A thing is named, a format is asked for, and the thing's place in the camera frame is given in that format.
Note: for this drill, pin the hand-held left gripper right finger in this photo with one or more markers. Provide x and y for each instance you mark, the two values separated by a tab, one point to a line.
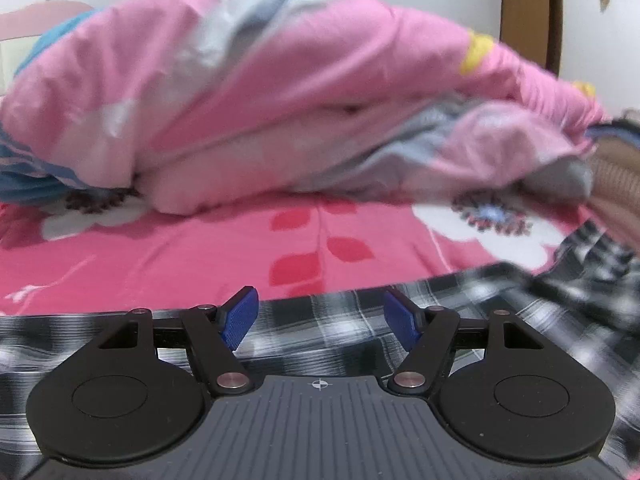
402	317

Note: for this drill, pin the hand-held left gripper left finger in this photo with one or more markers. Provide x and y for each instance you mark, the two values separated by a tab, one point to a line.
240	317

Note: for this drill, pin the black white plaid pants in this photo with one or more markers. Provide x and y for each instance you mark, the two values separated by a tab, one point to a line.
325	325

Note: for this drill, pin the pink floral bed sheet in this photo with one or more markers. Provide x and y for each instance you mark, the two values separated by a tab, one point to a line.
200	250

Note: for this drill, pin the pink floral quilt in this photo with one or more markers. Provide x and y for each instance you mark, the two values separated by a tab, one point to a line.
300	85

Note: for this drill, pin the pink checked cloth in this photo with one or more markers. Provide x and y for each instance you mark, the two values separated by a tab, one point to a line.
620	185

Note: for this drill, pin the brown wooden door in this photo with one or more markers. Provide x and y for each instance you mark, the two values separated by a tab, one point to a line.
530	10

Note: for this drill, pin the pink white headboard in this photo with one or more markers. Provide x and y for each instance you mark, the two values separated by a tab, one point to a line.
30	25

